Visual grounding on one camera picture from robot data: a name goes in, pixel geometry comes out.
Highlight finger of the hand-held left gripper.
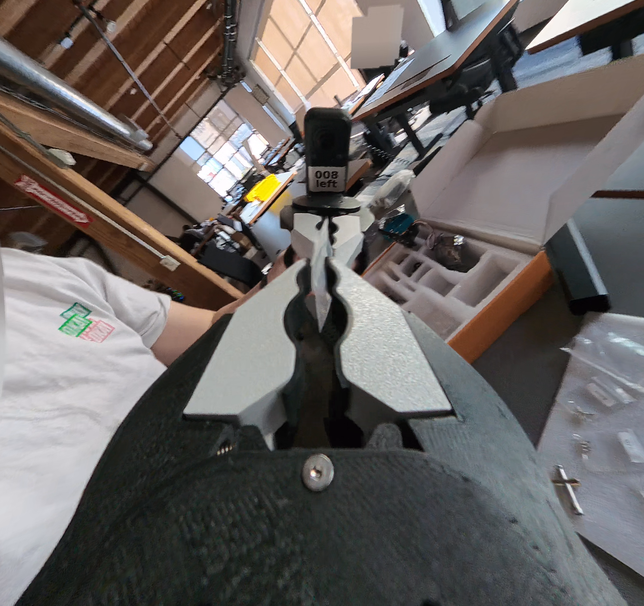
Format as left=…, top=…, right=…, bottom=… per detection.
left=291, top=213, right=326, bottom=261
left=328, top=213, right=364, bottom=268

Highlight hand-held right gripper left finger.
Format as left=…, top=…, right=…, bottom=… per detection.
left=182, top=259, right=314, bottom=450

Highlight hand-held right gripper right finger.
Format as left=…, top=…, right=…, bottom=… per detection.
left=326, top=258, right=453, bottom=443

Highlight clear bag of dark parts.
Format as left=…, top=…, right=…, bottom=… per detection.
left=308, top=218, right=337, bottom=334

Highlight orange cardboard kit box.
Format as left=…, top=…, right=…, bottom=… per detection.
left=360, top=79, right=644, bottom=365

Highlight large clear zip bag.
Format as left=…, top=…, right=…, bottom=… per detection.
left=561, top=321, right=644, bottom=366

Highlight grey desk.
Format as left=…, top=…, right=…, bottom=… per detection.
left=443, top=153, right=644, bottom=606

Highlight dark wood-edged desk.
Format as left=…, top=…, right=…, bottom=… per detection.
left=526, top=0, right=644, bottom=55
left=352, top=0, right=546, bottom=123

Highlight person's left hand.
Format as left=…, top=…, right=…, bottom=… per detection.
left=264, top=251, right=298, bottom=287

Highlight yellow bin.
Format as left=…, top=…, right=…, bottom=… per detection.
left=245, top=173, right=283, bottom=204

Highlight clear bag of metal parts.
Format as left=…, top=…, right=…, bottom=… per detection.
left=375, top=169, right=418, bottom=209

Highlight orange-blind window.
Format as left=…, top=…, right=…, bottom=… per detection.
left=251, top=0, right=367, bottom=109

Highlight shiny foil bag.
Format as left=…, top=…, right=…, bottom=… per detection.
left=435, top=233, right=479, bottom=271

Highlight paned window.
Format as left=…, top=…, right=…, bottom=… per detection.
left=178, top=102, right=263, bottom=199

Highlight black ceiling pipes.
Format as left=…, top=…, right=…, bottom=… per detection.
left=220, top=0, right=248, bottom=91

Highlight person's white shirt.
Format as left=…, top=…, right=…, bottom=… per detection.
left=0, top=246, right=174, bottom=606

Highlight metal cross wrench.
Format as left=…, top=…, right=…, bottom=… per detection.
left=550, top=464, right=586, bottom=516

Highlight white foam sheet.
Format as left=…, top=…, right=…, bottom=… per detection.
left=536, top=311, right=644, bottom=566

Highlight red wall sign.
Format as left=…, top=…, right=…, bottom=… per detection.
left=14, top=173, right=95, bottom=226

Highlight silver air duct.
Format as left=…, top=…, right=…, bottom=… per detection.
left=0, top=37, right=155, bottom=154

